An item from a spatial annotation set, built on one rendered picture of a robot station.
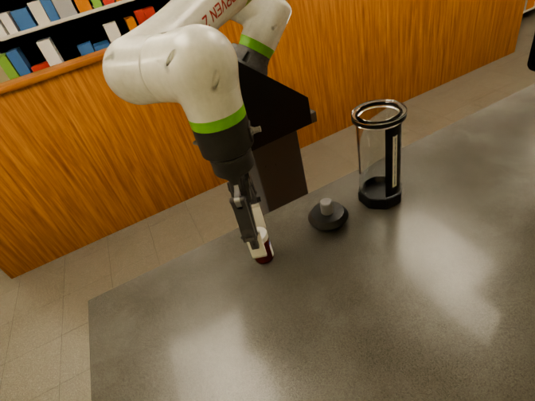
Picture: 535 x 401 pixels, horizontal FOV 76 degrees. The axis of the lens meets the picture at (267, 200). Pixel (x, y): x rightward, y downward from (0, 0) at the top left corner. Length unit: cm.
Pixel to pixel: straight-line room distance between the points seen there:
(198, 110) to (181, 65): 7
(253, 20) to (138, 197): 172
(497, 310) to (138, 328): 65
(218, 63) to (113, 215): 229
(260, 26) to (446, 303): 98
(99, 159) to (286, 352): 208
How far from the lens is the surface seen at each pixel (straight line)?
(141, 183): 261
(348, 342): 64
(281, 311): 68
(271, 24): 127
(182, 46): 51
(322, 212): 78
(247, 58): 127
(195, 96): 51
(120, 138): 247
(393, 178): 80
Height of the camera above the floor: 150
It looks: 38 degrees down
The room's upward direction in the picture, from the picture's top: 16 degrees counter-clockwise
